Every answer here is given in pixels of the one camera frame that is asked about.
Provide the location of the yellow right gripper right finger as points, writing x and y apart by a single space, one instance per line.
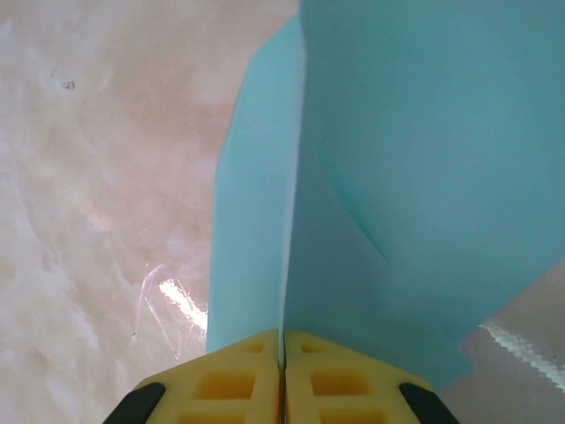
348 384

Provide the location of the clear adhesive tape piece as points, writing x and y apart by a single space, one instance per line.
181 305
516 349

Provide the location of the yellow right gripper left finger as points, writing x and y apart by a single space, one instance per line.
220 384

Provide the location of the light blue cloth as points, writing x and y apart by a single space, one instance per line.
397 132

